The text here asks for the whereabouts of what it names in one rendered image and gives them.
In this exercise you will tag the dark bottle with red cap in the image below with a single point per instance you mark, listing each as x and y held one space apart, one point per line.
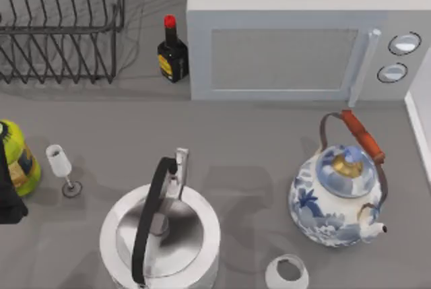
172 56

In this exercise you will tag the microwave door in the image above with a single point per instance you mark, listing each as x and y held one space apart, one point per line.
283 60

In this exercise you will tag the blue and white porcelain teapot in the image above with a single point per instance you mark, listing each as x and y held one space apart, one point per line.
333 198

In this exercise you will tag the white wine glass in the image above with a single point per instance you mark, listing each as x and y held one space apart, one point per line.
60 164

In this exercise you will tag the white cup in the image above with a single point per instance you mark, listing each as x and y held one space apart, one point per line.
287 272

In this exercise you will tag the microwave knob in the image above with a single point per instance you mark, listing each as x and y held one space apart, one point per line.
404 43
392 72

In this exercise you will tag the green and yellow bottle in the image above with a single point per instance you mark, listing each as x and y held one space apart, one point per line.
23 167

